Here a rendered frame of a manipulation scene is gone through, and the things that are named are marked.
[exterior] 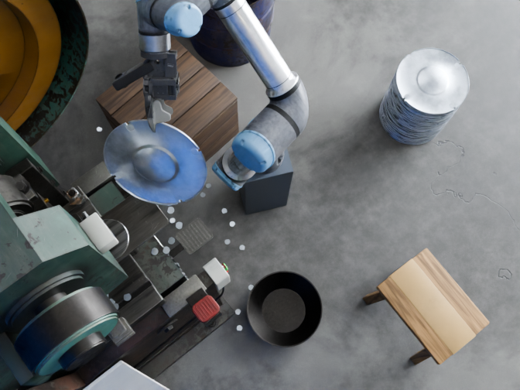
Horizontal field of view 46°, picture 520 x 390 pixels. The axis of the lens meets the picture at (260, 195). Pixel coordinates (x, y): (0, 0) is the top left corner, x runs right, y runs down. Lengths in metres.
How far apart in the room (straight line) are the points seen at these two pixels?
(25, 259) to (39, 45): 0.62
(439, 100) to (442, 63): 0.16
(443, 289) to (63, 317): 1.50
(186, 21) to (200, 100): 1.03
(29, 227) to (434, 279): 1.56
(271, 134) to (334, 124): 1.23
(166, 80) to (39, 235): 0.58
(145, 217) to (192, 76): 0.81
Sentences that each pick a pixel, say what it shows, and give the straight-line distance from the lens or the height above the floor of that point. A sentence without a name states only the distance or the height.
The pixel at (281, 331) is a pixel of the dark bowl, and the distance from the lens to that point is 2.51.
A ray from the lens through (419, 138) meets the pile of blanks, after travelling 2.71.
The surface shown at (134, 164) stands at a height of 0.92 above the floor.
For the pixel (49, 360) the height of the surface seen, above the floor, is 1.40.
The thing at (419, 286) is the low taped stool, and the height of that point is 0.33.
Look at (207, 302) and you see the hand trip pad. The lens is 1.76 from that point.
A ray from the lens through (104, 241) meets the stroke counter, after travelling 1.23.
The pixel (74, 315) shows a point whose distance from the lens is 1.14.
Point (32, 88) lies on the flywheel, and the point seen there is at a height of 1.11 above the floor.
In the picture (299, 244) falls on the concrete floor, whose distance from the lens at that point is 2.57.
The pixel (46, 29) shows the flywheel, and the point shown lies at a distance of 1.51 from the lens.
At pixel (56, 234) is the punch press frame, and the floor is 1.46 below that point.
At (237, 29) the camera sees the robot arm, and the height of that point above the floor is 1.24.
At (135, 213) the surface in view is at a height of 0.78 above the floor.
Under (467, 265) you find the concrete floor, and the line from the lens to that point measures 2.70.
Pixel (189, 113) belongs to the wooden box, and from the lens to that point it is 2.37.
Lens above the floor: 2.50
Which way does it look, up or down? 73 degrees down
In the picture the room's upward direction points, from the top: 3 degrees clockwise
